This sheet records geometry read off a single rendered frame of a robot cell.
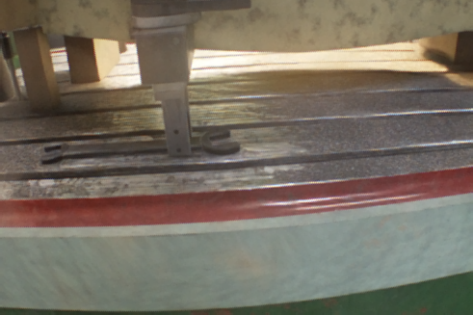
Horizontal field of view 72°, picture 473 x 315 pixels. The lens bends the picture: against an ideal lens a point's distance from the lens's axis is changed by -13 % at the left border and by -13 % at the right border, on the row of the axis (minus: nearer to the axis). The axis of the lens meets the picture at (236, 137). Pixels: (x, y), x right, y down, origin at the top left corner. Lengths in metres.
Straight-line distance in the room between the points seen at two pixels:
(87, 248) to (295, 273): 0.20
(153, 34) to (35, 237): 0.22
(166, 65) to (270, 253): 0.20
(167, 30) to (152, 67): 0.04
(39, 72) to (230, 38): 0.33
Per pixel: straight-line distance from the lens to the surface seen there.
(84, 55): 0.78
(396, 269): 0.42
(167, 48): 0.35
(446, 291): 0.54
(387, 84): 0.70
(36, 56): 0.66
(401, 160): 0.44
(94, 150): 0.47
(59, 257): 0.38
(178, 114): 0.41
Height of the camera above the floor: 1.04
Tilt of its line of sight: 27 degrees down
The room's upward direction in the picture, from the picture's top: 3 degrees counter-clockwise
